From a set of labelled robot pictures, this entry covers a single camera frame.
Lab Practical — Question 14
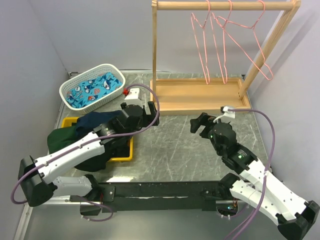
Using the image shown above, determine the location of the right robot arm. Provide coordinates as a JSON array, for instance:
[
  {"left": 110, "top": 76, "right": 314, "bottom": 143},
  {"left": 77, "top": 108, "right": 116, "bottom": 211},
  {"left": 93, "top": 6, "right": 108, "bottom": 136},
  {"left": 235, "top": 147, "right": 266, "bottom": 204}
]
[{"left": 190, "top": 112, "right": 320, "bottom": 240}]

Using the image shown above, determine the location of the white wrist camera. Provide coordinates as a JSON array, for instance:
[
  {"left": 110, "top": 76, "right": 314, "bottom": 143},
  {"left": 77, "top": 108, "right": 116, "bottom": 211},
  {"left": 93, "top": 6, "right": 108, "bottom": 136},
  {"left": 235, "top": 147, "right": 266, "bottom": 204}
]
[
  {"left": 213, "top": 105, "right": 236, "bottom": 123},
  {"left": 123, "top": 88, "right": 143, "bottom": 108}
]

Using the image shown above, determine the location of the navy blue garment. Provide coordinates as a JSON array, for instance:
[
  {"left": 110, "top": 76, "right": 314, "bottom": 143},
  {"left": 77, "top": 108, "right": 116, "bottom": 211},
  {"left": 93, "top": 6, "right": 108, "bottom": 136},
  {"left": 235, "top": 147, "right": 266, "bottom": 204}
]
[{"left": 75, "top": 110, "right": 122, "bottom": 138}]

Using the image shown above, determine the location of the yellow plastic tray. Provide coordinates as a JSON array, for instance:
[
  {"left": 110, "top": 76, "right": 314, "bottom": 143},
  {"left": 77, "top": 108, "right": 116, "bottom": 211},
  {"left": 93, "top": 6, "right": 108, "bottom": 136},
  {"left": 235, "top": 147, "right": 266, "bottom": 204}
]
[{"left": 60, "top": 117, "right": 134, "bottom": 162}]

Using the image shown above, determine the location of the wooden clothes rack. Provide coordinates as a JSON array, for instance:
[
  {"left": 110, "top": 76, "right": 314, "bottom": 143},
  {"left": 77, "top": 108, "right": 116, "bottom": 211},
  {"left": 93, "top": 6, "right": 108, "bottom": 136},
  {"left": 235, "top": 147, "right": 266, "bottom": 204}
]
[{"left": 150, "top": 0, "right": 301, "bottom": 116}]

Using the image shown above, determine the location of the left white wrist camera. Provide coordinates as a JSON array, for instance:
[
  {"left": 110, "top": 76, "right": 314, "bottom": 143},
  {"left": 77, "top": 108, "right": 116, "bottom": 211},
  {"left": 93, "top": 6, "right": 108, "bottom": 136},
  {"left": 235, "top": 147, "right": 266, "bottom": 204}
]
[{"left": 123, "top": 88, "right": 143, "bottom": 108}]

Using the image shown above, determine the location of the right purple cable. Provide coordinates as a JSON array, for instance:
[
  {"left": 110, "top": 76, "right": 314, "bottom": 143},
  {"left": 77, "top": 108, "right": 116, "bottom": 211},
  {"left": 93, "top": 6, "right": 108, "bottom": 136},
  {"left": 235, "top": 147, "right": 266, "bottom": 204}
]
[{"left": 224, "top": 107, "right": 276, "bottom": 240}]

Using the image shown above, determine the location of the pink wire hanger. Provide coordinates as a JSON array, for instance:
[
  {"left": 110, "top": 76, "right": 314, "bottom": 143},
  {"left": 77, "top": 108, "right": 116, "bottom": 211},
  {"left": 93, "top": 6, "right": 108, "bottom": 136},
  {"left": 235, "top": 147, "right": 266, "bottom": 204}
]
[
  {"left": 225, "top": 0, "right": 274, "bottom": 81},
  {"left": 190, "top": 0, "right": 213, "bottom": 85},
  {"left": 210, "top": 0, "right": 233, "bottom": 84}
]

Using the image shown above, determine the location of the blue shark print cloth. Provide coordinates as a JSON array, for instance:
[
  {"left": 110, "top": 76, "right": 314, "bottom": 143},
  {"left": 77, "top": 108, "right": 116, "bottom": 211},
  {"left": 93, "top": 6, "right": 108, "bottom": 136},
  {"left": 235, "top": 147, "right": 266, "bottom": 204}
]
[{"left": 65, "top": 72, "right": 122, "bottom": 109}]

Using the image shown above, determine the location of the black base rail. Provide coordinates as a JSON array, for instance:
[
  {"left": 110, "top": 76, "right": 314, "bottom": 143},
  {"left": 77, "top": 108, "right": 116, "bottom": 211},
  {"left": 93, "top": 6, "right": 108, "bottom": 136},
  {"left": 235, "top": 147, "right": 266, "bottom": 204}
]
[{"left": 69, "top": 173, "right": 248, "bottom": 217}]

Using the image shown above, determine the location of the white plastic basket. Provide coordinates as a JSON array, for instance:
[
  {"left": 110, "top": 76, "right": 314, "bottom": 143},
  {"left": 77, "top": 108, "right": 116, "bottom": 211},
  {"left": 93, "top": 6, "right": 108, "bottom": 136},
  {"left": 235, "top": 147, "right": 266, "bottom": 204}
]
[{"left": 59, "top": 64, "right": 126, "bottom": 114}]

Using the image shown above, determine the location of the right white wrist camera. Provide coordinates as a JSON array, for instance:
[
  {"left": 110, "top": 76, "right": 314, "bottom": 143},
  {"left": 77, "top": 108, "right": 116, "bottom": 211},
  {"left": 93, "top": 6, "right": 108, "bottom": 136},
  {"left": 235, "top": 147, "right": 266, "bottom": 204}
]
[{"left": 213, "top": 105, "right": 236, "bottom": 123}]

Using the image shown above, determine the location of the purple cable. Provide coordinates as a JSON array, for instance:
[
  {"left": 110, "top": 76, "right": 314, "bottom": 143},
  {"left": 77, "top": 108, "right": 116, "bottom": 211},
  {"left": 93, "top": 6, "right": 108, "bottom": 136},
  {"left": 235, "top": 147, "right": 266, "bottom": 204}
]
[
  {"left": 10, "top": 83, "right": 160, "bottom": 204},
  {"left": 224, "top": 107, "right": 276, "bottom": 240}
]

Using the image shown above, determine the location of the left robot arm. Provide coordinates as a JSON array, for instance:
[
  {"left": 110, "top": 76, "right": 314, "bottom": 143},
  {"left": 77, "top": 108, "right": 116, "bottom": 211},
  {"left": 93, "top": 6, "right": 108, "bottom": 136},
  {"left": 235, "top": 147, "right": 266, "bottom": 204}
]
[{"left": 17, "top": 101, "right": 160, "bottom": 207}]

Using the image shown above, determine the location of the black t shirt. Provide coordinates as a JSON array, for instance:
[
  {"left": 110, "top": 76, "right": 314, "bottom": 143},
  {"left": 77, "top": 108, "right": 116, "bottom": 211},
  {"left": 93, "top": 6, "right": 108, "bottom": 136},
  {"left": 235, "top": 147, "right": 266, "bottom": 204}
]
[{"left": 75, "top": 136, "right": 132, "bottom": 172}]

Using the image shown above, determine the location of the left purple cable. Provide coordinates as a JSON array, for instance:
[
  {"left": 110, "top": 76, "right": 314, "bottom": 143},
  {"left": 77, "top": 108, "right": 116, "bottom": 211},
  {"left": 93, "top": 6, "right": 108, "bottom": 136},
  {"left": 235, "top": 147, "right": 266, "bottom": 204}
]
[{"left": 10, "top": 83, "right": 160, "bottom": 204}]

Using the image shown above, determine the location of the dark green garment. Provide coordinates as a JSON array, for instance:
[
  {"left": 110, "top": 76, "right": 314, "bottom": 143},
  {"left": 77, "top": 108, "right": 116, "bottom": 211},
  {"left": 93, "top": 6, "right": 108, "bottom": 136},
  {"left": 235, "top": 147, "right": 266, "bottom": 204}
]
[{"left": 47, "top": 126, "right": 78, "bottom": 154}]

